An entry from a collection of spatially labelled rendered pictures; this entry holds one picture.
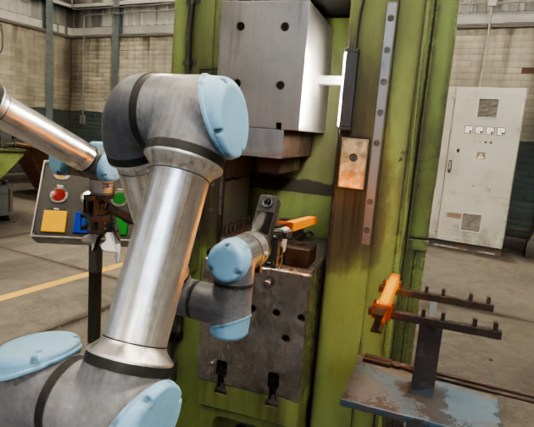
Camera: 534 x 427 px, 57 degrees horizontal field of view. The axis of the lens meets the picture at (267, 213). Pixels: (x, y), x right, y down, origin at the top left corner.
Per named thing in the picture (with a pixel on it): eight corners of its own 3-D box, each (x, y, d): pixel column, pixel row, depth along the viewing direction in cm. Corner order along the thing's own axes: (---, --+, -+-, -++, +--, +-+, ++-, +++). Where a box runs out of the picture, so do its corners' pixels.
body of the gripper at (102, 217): (79, 231, 148) (80, 192, 146) (105, 229, 154) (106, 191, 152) (91, 236, 143) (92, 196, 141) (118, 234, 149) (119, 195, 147)
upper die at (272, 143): (281, 158, 161) (284, 130, 159) (225, 153, 167) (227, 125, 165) (310, 156, 200) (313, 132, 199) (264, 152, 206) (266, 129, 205)
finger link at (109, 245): (102, 264, 143) (94, 235, 145) (120, 262, 147) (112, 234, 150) (107, 260, 141) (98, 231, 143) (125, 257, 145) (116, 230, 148)
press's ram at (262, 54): (325, 132, 155) (337, -1, 149) (214, 124, 166) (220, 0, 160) (346, 135, 195) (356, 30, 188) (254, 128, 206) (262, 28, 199)
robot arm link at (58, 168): (69, 149, 128) (105, 150, 137) (46, 146, 134) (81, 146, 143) (69, 179, 129) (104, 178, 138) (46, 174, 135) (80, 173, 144)
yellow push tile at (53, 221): (64, 231, 162) (67, 210, 164) (40, 231, 160) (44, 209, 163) (65, 233, 163) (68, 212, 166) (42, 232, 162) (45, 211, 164)
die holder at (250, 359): (298, 402, 164) (310, 274, 157) (196, 377, 175) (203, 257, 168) (330, 340, 217) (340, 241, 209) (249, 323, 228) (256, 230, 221)
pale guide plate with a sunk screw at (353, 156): (363, 190, 166) (369, 139, 163) (336, 186, 168) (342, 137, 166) (364, 189, 168) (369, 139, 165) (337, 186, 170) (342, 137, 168)
